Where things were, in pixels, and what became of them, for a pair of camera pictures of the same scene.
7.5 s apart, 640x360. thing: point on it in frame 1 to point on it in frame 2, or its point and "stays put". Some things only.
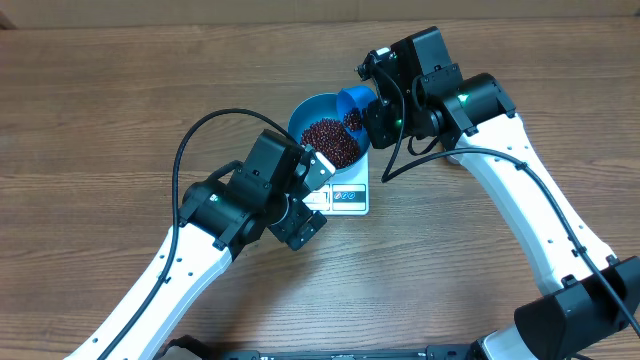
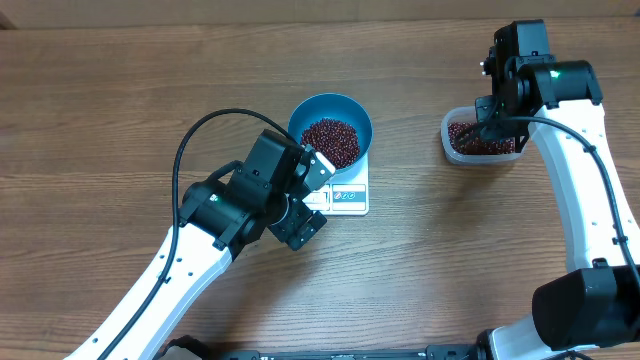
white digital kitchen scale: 345,193 stays put
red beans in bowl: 331,140 stays put
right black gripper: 379,123 to 492,131
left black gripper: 301,227 stays put
